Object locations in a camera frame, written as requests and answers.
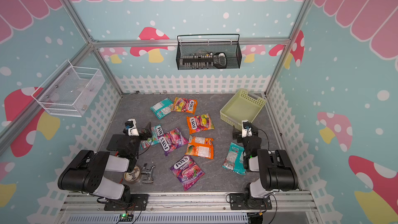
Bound green plastic basket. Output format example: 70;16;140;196
220;89;266;130

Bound black network switch box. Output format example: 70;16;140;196
106;134;130;151

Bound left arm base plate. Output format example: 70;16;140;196
104;194;149;211

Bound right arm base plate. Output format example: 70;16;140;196
226;193;272;211

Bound teal candy bag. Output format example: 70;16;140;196
222;143;246;175
140;124;164;149
150;98;174;120

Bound orange candy bag back-side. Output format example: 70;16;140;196
185;136;214;159

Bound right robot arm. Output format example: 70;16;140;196
233;120;299;201

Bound white wire wall basket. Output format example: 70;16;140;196
31;60;105;117

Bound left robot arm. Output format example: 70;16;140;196
58;119;152;205

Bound black wire wall basket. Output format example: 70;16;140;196
176;34;242;70

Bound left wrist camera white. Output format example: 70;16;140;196
123;118;140;136

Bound aluminium front rail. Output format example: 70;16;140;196
59;191;318;216

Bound chrome metal faucet part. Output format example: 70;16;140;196
141;163;155;184

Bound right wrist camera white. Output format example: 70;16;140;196
241;120;252;138

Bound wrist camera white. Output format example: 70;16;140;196
123;118;140;136
241;120;252;138

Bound purple berries candy bag front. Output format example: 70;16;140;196
170;155;205;191

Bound items in black basket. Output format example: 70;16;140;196
177;52;227;69

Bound tape roll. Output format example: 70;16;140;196
123;166;142;183

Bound small green-lit circuit board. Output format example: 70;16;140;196
117;213;134;224

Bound orange candy bag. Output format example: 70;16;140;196
172;97;198;114
187;114;215;134

